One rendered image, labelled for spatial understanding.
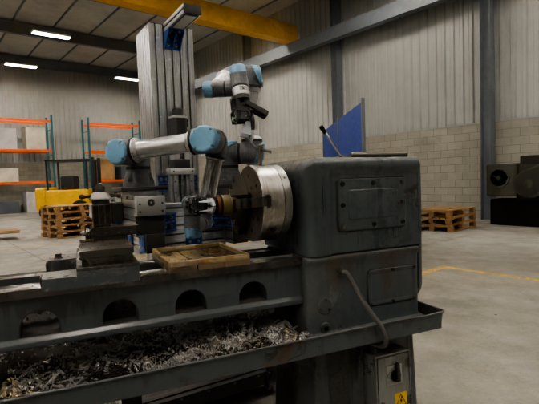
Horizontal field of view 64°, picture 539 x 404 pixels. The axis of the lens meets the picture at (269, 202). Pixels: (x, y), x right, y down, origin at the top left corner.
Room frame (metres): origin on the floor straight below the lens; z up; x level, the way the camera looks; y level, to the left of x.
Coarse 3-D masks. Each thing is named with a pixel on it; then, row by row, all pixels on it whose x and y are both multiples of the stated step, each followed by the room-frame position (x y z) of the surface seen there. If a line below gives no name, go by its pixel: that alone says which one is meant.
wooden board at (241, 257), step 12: (156, 252) 1.68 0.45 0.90; (168, 252) 1.79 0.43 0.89; (180, 252) 1.78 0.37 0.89; (192, 252) 1.77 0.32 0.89; (204, 252) 1.76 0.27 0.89; (240, 252) 1.64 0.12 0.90; (168, 264) 1.47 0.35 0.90; (180, 264) 1.48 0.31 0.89; (192, 264) 1.50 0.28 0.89; (204, 264) 1.52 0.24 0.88; (216, 264) 1.53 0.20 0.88; (228, 264) 1.55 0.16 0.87; (240, 264) 1.57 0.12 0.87
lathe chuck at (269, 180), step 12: (252, 168) 1.73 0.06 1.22; (264, 168) 1.73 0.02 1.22; (252, 180) 1.74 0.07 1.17; (264, 180) 1.67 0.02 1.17; (276, 180) 1.69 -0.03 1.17; (252, 192) 1.74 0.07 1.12; (264, 192) 1.64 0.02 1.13; (276, 192) 1.66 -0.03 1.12; (276, 204) 1.66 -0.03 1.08; (252, 216) 1.75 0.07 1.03; (264, 216) 1.64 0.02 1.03; (276, 216) 1.66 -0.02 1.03; (252, 228) 1.76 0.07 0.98; (264, 228) 1.67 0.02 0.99; (276, 228) 1.69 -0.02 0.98; (252, 240) 1.76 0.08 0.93
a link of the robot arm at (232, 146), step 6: (228, 144) 2.35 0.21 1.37; (234, 144) 2.37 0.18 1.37; (228, 150) 2.35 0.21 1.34; (234, 150) 2.35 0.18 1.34; (228, 156) 2.35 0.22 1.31; (234, 156) 2.35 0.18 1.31; (222, 162) 2.36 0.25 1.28; (228, 162) 2.35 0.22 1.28; (234, 162) 2.37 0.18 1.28; (240, 162) 2.38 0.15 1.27
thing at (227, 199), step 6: (216, 198) 1.70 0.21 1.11; (222, 198) 1.70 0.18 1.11; (228, 198) 1.71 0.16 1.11; (234, 198) 1.74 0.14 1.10; (216, 204) 1.69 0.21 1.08; (222, 204) 1.70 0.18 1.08; (228, 204) 1.70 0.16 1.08; (216, 210) 1.70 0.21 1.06; (222, 210) 1.70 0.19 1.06; (228, 210) 1.70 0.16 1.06; (234, 210) 1.73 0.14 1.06
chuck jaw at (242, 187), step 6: (240, 174) 1.83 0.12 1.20; (234, 180) 1.81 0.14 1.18; (240, 180) 1.81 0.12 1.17; (234, 186) 1.78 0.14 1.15; (240, 186) 1.79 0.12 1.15; (228, 192) 1.77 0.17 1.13; (234, 192) 1.77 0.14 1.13; (240, 192) 1.77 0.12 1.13; (246, 192) 1.78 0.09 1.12; (240, 198) 1.79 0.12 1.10
